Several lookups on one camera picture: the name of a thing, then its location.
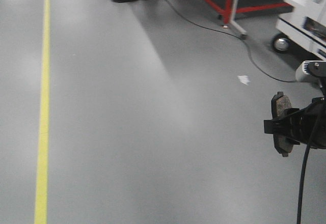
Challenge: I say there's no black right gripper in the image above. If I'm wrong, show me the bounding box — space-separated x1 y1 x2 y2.
263 97 324 146

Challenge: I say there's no black floor cable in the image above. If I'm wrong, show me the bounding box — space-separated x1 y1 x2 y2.
162 0 298 83

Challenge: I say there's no white wheeled machine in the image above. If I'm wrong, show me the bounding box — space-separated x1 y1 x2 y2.
271 0 325 61

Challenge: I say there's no brake pad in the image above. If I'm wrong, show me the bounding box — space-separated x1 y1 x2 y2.
271 92 293 157

